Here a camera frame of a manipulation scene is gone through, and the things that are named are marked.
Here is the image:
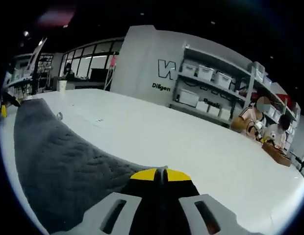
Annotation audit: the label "white lidded storage bin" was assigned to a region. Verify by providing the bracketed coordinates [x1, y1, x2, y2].
[197, 65, 214, 82]
[181, 63, 197, 76]
[214, 70, 232, 89]

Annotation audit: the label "wooden tray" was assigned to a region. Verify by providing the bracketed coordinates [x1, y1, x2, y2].
[261, 141, 293, 167]

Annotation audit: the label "large white storage bin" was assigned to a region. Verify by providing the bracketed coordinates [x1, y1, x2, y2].
[178, 88, 200, 108]

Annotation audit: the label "black monitor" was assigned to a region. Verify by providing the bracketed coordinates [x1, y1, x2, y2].
[90, 68, 109, 81]

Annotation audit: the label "grey bin stack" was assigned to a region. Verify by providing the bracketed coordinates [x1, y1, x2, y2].
[250, 61, 265, 82]

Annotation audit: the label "grey towel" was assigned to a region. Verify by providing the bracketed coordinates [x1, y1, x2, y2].
[13, 97, 167, 233]

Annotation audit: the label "grey metal shelving rack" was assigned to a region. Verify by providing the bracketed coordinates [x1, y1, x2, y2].
[169, 44, 302, 152]

